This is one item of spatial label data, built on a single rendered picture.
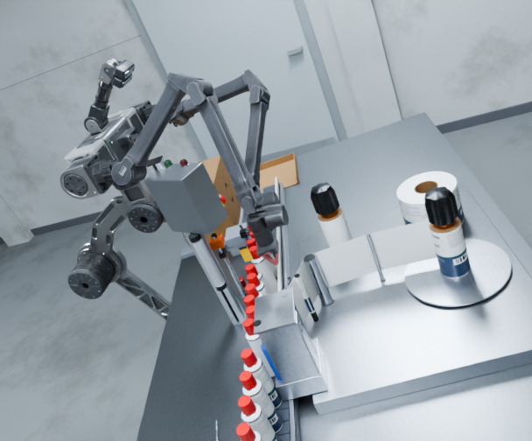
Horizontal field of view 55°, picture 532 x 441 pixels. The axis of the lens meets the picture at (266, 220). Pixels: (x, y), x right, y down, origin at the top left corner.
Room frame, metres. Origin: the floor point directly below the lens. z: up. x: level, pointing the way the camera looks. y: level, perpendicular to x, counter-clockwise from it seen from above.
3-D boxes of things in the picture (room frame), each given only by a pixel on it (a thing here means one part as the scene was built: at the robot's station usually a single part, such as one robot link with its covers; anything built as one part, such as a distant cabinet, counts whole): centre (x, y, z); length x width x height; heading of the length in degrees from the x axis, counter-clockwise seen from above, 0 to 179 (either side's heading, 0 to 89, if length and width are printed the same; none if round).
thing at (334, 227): (1.51, -0.21, 1.03); 0.09 x 0.09 x 0.30
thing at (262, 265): (1.48, 0.08, 0.98); 0.05 x 0.05 x 0.20
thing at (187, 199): (1.40, 0.19, 1.38); 0.17 x 0.10 x 0.19; 43
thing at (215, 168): (2.22, 0.22, 0.99); 0.30 x 0.24 x 0.27; 166
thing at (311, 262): (1.31, -0.08, 0.97); 0.05 x 0.05 x 0.19
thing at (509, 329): (1.27, -0.33, 0.86); 0.80 x 0.67 x 0.05; 168
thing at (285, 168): (2.46, -0.13, 0.85); 0.30 x 0.26 x 0.04; 168
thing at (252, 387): (0.94, 0.20, 0.98); 0.05 x 0.05 x 0.20
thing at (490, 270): (1.19, -0.47, 0.89); 0.31 x 0.31 x 0.01
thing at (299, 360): (1.06, 0.08, 1.01); 0.14 x 0.13 x 0.26; 168
